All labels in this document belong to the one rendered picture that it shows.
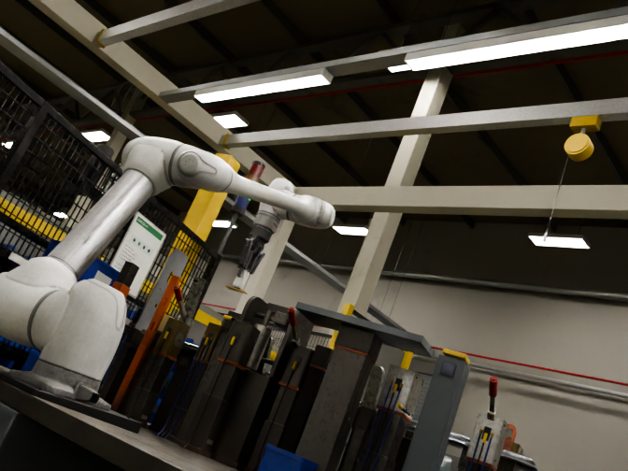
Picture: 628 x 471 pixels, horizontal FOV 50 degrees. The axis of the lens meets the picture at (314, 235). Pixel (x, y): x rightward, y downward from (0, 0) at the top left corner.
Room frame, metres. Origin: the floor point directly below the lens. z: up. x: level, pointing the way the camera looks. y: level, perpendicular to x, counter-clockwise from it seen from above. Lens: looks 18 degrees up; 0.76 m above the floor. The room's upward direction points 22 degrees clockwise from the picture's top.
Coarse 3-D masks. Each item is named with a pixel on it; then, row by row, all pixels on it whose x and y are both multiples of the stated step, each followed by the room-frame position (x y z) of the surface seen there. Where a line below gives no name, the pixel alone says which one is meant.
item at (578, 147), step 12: (576, 120) 3.55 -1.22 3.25; (588, 120) 3.49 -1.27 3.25; (600, 120) 3.48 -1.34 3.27; (576, 132) 3.60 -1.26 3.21; (564, 144) 3.56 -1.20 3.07; (576, 144) 3.50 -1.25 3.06; (588, 144) 3.46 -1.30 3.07; (576, 156) 3.52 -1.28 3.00; (588, 156) 3.51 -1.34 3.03; (564, 168) 3.57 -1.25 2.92
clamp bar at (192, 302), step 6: (198, 282) 2.27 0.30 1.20; (204, 282) 2.28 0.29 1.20; (192, 288) 2.28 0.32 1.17; (198, 288) 2.27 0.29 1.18; (204, 288) 2.31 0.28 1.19; (192, 294) 2.28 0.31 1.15; (198, 294) 2.27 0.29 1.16; (186, 300) 2.29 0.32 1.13; (192, 300) 2.28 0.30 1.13; (198, 300) 2.29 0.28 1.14; (186, 306) 2.29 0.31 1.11; (192, 306) 2.28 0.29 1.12; (186, 312) 2.29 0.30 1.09; (192, 312) 2.28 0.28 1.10; (180, 318) 2.30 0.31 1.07; (192, 318) 2.29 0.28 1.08
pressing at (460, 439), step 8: (144, 328) 2.42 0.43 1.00; (184, 344) 2.32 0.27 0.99; (192, 344) 2.31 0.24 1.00; (248, 368) 2.25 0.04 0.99; (376, 408) 1.99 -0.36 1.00; (408, 424) 2.07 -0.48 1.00; (416, 424) 1.93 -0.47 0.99; (456, 440) 1.98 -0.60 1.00; (464, 440) 1.86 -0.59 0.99; (504, 456) 1.89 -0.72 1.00; (512, 456) 1.80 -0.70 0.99; (520, 456) 1.79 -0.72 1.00; (520, 464) 1.95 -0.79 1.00; (528, 464) 1.88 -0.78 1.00
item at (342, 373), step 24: (336, 336) 1.78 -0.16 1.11; (360, 336) 1.75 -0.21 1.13; (336, 360) 1.77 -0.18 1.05; (360, 360) 1.74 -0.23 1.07; (336, 384) 1.76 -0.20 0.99; (360, 384) 1.76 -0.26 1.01; (312, 408) 1.78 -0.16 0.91; (336, 408) 1.75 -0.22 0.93; (312, 432) 1.77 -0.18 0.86; (336, 432) 1.74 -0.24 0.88; (312, 456) 1.76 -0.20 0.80; (336, 456) 1.77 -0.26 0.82
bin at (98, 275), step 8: (56, 240) 2.33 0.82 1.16; (48, 248) 2.35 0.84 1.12; (96, 264) 2.36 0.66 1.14; (104, 264) 2.38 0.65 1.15; (88, 272) 2.34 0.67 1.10; (96, 272) 2.37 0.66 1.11; (104, 272) 2.40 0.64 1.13; (112, 272) 2.44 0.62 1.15; (80, 280) 2.33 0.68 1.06; (104, 280) 2.42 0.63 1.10; (112, 280) 2.46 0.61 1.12
